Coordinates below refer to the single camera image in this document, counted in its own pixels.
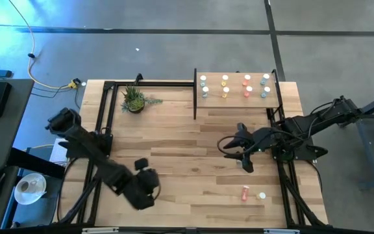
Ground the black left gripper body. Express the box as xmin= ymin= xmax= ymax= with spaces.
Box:
xmin=121 ymin=157 xmax=160 ymax=211

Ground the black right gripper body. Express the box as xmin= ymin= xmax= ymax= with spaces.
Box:
xmin=237 ymin=122 xmax=277 ymax=174

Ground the potted succulent plant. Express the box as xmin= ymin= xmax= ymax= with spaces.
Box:
xmin=121 ymin=84 xmax=164 ymax=114

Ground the white box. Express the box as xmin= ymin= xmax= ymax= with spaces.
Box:
xmin=49 ymin=138 xmax=69 ymax=165

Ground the black desk foot bar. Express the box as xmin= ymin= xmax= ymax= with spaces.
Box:
xmin=8 ymin=146 xmax=66 ymax=179

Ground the white cup on stool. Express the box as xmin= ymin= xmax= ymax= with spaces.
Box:
xmin=14 ymin=172 xmax=47 ymax=205

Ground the black desk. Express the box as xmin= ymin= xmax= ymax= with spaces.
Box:
xmin=0 ymin=79 xmax=34 ymax=230

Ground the wooden shelf black frame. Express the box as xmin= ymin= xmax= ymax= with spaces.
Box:
xmin=193 ymin=68 xmax=284 ymax=120

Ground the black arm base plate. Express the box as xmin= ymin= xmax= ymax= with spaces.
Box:
xmin=58 ymin=139 xmax=114 ymax=160
xmin=272 ymin=136 xmax=329 ymax=163

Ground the silver aluminium bracket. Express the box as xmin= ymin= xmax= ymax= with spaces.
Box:
xmin=263 ymin=228 xmax=301 ymax=234
xmin=81 ymin=227 xmax=119 ymax=234

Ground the black aluminium table frame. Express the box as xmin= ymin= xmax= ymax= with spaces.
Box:
xmin=56 ymin=79 xmax=329 ymax=228

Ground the black floor cable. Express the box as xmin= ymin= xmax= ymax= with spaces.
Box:
xmin=31 ymin=84 xmax=81 ymax=110

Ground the yellow floor cable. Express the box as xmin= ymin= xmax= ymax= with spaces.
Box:
xmin=8 ymin=0 xmax=79 ymax=90

